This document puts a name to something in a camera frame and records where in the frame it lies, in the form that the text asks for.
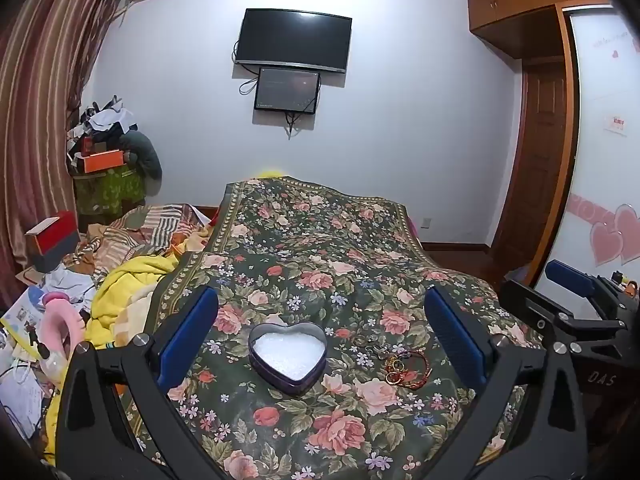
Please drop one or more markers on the yellow blanket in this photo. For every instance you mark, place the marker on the yellow blanket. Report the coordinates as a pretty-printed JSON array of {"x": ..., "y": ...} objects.
[{"x": 127, "y": 285}]

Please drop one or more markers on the striped quilt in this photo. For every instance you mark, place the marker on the striped quilt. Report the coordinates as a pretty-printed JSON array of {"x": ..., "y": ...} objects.
[{"x": 135, "y": 235}]

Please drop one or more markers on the small black wall monitor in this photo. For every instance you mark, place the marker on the small black wall monitor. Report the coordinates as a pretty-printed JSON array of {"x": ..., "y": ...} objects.
[{"x": 287, "y": 89}]

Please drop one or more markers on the colourful magazine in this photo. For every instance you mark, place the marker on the colourful magazine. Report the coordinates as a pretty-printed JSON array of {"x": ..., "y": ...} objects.
[{"x": 20, "y": 312}]

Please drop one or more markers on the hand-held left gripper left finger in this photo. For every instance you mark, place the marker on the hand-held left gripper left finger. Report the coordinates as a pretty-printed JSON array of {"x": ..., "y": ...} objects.
[{"x": 186, "y": 332}]

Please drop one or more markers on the pile of clothes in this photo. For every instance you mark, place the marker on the pile of clothes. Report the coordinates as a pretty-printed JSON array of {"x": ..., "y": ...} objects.
[{"x": 102, "y": 122}]

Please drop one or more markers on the grey cloth on floor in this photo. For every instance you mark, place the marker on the grey cloth on floor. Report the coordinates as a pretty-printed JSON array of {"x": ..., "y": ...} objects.
[{"x": 517, "y": 275}]

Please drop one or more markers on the striped brown curtain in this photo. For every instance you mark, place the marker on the striped brown curtain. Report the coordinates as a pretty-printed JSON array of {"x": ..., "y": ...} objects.
[{"x": 45, "y": 110}]

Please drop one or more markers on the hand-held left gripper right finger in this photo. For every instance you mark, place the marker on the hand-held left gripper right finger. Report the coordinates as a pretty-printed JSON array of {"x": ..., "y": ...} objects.
[{"x": 452, "y": 332}]

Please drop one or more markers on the brown wooden door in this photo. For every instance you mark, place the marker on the brown wooden door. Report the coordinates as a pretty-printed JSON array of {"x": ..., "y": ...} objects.
[{"x": 537, "y": 160}]

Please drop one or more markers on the orange box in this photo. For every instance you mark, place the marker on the orange box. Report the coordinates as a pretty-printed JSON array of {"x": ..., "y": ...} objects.
[{"x": 102, "y": 160}]

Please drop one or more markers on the white wardrobe sliding door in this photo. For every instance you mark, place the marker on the white wardrobe sliding door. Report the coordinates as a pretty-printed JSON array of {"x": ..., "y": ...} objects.
[{"x": 605, "y": 110}]

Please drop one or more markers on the red and white sticker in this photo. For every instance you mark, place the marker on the red and white sticker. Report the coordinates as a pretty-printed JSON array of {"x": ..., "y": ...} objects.
[{"x": 616, "y": 125}]

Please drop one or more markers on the dark floral blanket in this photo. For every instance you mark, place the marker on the dark floral blanket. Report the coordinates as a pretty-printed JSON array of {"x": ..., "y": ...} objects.
[{"x": 310, "y": 250}]

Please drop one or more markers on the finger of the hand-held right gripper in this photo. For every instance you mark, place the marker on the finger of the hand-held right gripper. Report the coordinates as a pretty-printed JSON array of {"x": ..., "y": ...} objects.
[
  {"x": 570, "y": 277},
  {"x": 550, "y": 317}
]

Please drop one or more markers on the yellow pillow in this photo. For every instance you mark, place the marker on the yellow pillow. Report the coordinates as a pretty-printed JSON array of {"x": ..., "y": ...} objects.
[{"x": 267, "y": 175}]

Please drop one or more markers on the white crumpled cloth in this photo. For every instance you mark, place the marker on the white crumpled cloth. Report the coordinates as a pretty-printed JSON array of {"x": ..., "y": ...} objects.
[{"x": 67, "y": 282}]

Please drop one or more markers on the dark grey garment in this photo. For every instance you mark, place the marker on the dark grey garment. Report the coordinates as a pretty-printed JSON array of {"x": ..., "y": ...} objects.
[{"x": 145, "y": 152}]

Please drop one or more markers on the black wall television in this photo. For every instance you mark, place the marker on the black wall television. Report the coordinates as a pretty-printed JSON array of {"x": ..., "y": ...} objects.
[{"x": 292, "y": 37}]

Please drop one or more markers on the purple heart-shaped tin box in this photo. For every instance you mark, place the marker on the purple heart-shaped tin box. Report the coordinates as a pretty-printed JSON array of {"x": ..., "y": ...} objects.
[{"x": 287, "y": 355}]

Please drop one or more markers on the wooden overhead cabinet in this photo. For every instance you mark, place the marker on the wooden overhead cabinet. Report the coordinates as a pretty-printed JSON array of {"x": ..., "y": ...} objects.
[{"x": 520, "y": 0}]

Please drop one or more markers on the red and grey box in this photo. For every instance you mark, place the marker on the red and grey box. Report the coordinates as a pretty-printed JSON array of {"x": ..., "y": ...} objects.
[{"x": 52, "y": 240}]

